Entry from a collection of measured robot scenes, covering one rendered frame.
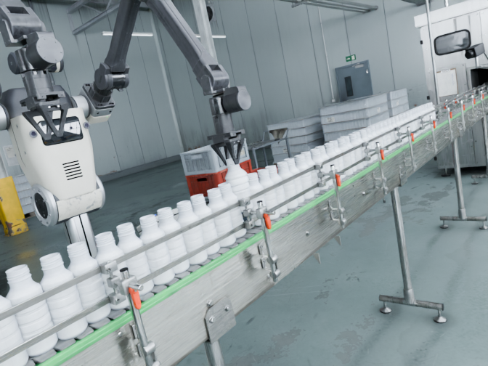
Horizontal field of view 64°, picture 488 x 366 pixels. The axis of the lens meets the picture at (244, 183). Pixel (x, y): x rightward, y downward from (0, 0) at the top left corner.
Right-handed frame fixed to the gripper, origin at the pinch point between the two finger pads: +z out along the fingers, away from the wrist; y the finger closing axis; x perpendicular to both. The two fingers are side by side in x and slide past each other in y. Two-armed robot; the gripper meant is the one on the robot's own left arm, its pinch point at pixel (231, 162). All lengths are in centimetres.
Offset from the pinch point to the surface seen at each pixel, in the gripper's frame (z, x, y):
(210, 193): 6.2, 13.1, -2.1
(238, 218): 16.0, 5.9, -3.5
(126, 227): 6.2, 41.0, -2.4
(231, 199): 9.8, 6.8, -3.2
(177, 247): 15.4, 29.5, -3.5
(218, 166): 27, -168, 171
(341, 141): 6, -69, -2
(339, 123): 36, -616, 269
